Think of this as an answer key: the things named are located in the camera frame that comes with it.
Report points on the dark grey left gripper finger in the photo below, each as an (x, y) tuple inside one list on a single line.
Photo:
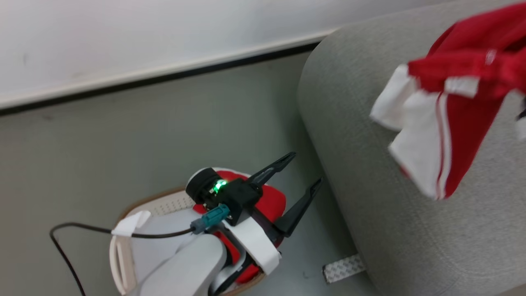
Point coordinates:
[(271, 168), (296, 213)]

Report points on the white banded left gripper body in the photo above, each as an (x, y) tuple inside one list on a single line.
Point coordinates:
[(257, 242)]

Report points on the plain red garment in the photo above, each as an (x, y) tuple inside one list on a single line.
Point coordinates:
[(273, 203)]

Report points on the red garment with white stripes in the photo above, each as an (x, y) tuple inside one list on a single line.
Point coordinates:
[(464, 135)]

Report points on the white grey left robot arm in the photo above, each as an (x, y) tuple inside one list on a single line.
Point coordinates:
[(185, 267)]

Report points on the white laundry basket brown rim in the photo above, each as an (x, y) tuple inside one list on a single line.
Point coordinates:
[(172, 203)]

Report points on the white cloth basket lining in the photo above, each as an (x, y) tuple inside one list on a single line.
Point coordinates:
[(160, 234)]

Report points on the white patterned floor strip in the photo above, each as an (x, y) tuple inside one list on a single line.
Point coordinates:
[(343, 268)]

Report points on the grey fabric sofa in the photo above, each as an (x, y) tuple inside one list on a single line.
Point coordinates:
[(370, 185)]

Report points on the white tape tag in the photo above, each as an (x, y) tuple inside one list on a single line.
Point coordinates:
[(131, 224)]

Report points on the white and black skirting board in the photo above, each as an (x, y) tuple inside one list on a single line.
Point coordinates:
[(164, 70)]

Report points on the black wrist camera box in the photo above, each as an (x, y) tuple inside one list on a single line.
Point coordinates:
[(240, 199)]

